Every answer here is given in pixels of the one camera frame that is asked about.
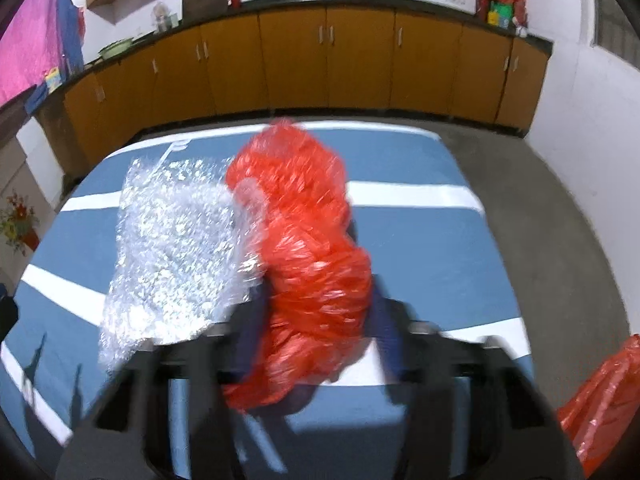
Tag orange lower kitchen cabinets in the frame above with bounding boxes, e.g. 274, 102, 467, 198
35, 7, 551, 181

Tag blue hanging cloth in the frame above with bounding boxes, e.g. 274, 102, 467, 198
27, 0, 86, 114

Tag green box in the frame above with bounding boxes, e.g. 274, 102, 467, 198
487, 1, 514, 27

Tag red bin with liner bag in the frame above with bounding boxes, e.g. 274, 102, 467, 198
556, 334, 640, 478

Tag clear bubble wrap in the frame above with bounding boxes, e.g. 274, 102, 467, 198
97, 157, 268, 373

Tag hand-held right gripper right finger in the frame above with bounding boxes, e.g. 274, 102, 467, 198
370, 280, 587, 480

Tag barred window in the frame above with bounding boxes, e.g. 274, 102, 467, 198
590, 0, 632, 52

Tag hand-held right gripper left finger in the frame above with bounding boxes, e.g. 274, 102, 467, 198
54, 282, 275, 480

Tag dark wooden cutting board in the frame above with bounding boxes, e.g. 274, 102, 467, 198
181, 0, 229, 21

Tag pink hanging cloth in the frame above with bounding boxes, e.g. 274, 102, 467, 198
0, 0, 69, 106

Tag clear glass jar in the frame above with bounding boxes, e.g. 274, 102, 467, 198
151, 2, 179, 31

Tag blue white striped tablecloth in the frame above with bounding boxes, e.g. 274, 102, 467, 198
0, 121, 536, 480

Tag green enamel pot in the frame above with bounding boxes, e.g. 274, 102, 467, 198
98, 37, 135, 60

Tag black kitchen countertop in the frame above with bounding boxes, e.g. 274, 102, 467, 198
60, 0, 554, 91

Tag red plastic bag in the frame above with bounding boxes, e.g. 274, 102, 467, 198
220, 120, 375, 413

